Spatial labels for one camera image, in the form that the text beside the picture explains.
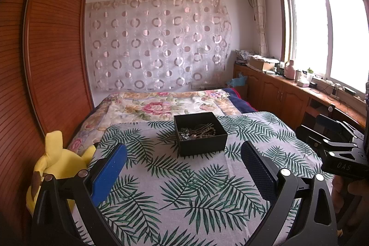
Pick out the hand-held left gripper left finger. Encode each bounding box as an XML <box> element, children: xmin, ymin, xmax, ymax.
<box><xmin>30</xmin><ymin>144</ymin><xmax>128</xmax><ymax>246</ymax></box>

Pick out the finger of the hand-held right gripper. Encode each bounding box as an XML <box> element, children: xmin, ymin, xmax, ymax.
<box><xmin>315</xmin><ymin>114</ymin><xmax>364</xmax><ymax>144</ymax></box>
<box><xmin>295</xmin><ymin>125</ymin><xmax>358</xmax><ymax>161</ymax></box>

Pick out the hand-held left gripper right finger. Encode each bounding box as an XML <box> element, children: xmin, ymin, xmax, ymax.
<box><xmin>241</xmin><ymin>141</ymin><xmax>338</xmax><ymax>246</ymax></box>

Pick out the black jewelry box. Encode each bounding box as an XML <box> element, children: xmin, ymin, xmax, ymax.
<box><xmin>173</xmin><ymin>112</ymin><xmax>228</xmax><ymax>157</ymax></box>

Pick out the person's right hand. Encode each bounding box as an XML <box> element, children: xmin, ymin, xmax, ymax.
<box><xmin>331</xmin><ymin>175</ymin><xmax>369</xmax><ymax>232</ymax></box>

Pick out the wooden cabinet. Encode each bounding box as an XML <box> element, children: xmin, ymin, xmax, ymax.
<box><xmin>232</xmin><ymin>63</ymin><xmax>369</xmax><ymax>135</ymax></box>

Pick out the yellow plush toy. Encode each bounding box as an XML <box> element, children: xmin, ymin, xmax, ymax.
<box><xmin>26</xmin><ymin>131</ymin><xmax>97</xmax><ymax>218</ymax></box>

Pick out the pink jug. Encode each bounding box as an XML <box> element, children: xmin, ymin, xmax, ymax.
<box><xmin>284</xmin><ymin>60</ymin><xmax>296</xmax><ymax>81</ymax></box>

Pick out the navy blue blanket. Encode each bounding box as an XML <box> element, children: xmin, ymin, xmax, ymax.
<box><xmin>223</xmin><ymin>88</ymin><xmax>259</xmax><ymax>114</ymax></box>

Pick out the leaf-print blanket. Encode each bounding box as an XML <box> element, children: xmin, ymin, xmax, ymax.
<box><xmin>69</xmin><ymin>111</ymin><xmax>335</xmax><ymax>246</ymax></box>

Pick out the floral quilt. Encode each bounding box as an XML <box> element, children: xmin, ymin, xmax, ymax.
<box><xmin>68</xmin><ymin>90</ymin><xmax>240</xmax><ymax>149</ymax></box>

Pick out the cardboard box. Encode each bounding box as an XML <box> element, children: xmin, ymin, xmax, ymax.
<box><xmin>248</xmin><ymin>56</ymin><xmax>280</xmax><ymax>73</ymax></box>

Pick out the blue plastic bag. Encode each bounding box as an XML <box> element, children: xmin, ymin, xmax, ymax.
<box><xmin>229</xmin><ymin>74</ymin><xmax>248</xmax><ymax>89</ymax></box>

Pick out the window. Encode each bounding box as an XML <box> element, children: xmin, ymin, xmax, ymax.
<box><xmin>276</xmin><ymin>0</ymin><xmax>369</xmax><ymax>101</ymax></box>

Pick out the floral paper stack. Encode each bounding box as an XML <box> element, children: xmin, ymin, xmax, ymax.
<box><xmin>235</xmin><ymin>49</ymin><xmax>256</xmax><ymax>65</ymax></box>

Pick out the beige window curtain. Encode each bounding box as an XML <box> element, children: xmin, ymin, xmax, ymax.
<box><xmin>248</xmin><ymin>0</ymin><xmax>270</xmax><ymax>58</ymax></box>

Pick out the sheer circle-pattern curtain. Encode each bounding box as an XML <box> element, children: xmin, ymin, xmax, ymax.
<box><xmin>85</xmin><ymin>0</ymin><xmax>233</xmax><ymax>91</ymax></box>

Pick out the brown louvred wardrobe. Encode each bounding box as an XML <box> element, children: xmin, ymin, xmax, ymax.
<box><xmin>0</xmin><ymin>0</ymin><xmax>95</xmax><ymax>218</ymax></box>

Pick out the silver chain jewelry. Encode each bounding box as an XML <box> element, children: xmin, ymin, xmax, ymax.
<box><xmin>178</xmin><ymin>127</ymin><xmax>195</xmax><ymax>141</ymax></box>

